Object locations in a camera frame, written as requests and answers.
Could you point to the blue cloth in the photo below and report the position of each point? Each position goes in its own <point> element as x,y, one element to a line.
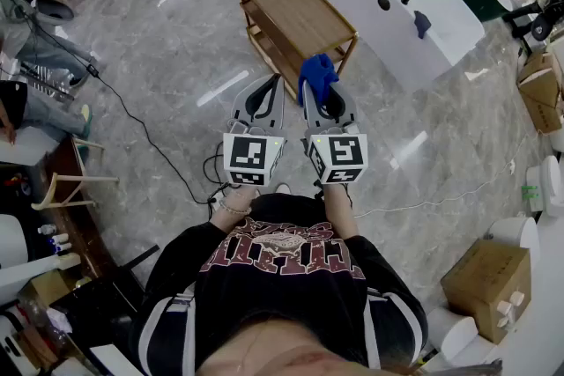
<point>317,70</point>

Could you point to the person's left forearm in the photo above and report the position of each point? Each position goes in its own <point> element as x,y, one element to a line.
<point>227,221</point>

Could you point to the dark brown table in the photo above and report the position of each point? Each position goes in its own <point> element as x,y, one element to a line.
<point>79,229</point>

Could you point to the white bathtub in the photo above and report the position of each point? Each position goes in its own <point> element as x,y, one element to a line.
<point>440,13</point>

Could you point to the white board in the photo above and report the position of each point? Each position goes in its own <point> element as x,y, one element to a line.
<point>26,145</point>

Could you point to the black swivel chair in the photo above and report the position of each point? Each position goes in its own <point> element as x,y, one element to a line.
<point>544,19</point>

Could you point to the person's black printed t-shirt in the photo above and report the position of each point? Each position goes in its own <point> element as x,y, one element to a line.
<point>286,277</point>

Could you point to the open cardboard box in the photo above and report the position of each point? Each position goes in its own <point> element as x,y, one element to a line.
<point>539,92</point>

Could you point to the green bottle pack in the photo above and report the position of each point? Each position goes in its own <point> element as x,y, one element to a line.
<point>529,189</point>

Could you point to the person's right forearm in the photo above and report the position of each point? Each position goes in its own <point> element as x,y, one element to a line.
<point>339,211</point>

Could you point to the wooden chair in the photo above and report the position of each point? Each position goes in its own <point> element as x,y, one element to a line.
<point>66,178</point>

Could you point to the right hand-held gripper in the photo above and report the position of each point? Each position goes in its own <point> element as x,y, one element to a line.
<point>348,154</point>

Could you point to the person's face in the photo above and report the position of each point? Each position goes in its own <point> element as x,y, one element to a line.
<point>273,343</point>

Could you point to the large cardboard box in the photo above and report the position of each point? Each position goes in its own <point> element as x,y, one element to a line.
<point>484,282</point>

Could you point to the wooden serving cart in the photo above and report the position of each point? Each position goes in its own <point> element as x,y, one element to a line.
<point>291,13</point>

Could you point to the dark grey cloth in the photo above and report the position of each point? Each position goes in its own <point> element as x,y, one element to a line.
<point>422,24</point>

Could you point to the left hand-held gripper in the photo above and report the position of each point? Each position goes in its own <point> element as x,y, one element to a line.
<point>247,154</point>

